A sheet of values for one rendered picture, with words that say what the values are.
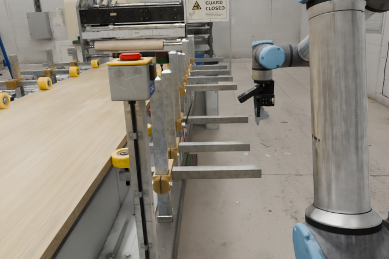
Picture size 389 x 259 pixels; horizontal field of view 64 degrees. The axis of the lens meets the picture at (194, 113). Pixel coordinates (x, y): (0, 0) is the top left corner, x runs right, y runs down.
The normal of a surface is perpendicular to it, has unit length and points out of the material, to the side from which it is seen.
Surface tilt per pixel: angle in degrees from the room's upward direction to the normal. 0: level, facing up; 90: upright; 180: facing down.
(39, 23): 90
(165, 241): 0
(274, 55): 90
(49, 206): 0
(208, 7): 90
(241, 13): 90
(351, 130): 75
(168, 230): 0
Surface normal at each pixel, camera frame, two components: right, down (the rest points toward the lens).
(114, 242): -0.04, -0.96
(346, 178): -0.25, 0.03
